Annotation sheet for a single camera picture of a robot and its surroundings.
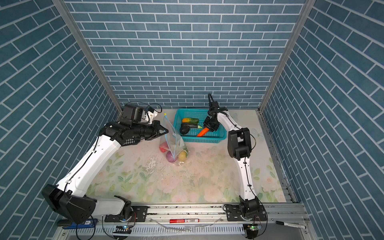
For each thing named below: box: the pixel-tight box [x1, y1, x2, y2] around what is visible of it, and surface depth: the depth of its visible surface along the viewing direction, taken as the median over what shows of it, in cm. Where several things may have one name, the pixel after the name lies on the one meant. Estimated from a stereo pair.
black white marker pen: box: [275, 220, 307, 229], surface depth 72 cm
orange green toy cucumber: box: [182, 117, 199, 124], surface depth 111 cm
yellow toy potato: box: [178, 150, 187, 162], surface depth 88 cm
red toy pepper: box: [159, 141, 170, 153], surface depth 89 cm
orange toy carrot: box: [197, 127, 210, 137], surface depth 104 cm
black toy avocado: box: [179, 125, 190, 135], surface depth 105 cm
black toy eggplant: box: [187, 124, 203, 130], surface depth 110 cm
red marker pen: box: [169, 218, 200, 224], surface depth 72 cm
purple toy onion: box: [166, 151, 178, 163], surface depth 91 cm
